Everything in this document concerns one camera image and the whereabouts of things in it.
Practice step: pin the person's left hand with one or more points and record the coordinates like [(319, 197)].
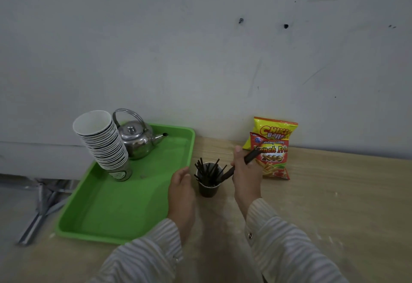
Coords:
[(180, 199)]

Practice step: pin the person's right hand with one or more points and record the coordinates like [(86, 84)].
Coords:
[(246, 186)]

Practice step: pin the person's left thumb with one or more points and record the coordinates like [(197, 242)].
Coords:
[(187, 178)]

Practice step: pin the person's right thumb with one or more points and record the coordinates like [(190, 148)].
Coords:
[(237, 154)]

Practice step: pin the person's left forearm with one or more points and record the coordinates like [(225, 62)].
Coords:
[(144, 257)]

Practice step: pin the person's right forearm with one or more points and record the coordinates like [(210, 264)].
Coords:
[(286, 247)]

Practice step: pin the bunch of black straws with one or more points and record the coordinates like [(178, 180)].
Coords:
[(207, 173)]

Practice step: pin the dark paper cup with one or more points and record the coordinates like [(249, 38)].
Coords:
[(208, 191)]

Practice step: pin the red snack packet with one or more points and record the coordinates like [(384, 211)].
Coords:
[(273, 163)]

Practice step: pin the yellow snack packet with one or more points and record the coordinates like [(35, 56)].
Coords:
[(273, 128)]

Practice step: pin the green plastic tray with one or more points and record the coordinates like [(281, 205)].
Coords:
[(128, 196)]

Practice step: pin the steel kettle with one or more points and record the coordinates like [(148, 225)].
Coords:
[(138, 141)]

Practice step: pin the stack of white paper cups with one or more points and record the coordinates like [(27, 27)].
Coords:
[(103, 144)]

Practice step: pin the grey metal folding stand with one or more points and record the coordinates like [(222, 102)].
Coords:
[(41, 208)]

